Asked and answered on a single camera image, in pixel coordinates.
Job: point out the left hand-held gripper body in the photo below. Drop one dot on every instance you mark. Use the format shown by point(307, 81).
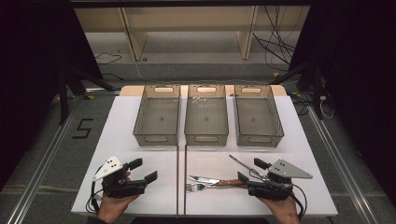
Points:
point(118, 186)

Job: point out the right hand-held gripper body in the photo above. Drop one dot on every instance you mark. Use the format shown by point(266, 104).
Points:
point(271, 188)

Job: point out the long steel spoon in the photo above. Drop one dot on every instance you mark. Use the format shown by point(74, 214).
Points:
point(241, 163)

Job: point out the smoky transparent plastic bin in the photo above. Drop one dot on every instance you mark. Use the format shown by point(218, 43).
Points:
point(158, 119)
point(257, 119)
point(206, 119)

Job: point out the person's left hand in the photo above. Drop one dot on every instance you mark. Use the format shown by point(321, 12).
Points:
point(110, 208)

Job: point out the person's right hand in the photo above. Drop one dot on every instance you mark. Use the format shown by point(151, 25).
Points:
point(286, 210)

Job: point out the black tripod stand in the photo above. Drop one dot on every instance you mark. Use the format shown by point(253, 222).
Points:
point(317, 93)
point(63, 99)

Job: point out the black curtain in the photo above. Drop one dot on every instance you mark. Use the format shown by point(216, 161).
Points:
point(358, 62)
point(31, 62)

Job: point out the light wooden shelf unit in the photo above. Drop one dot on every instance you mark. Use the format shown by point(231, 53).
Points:
point(186, 18)

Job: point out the aluminium floor rail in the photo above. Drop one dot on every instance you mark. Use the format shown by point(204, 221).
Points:
point(40, 174)
point(342, 174)

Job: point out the black metal frame bar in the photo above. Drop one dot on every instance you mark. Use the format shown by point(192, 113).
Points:
point(186, 2)

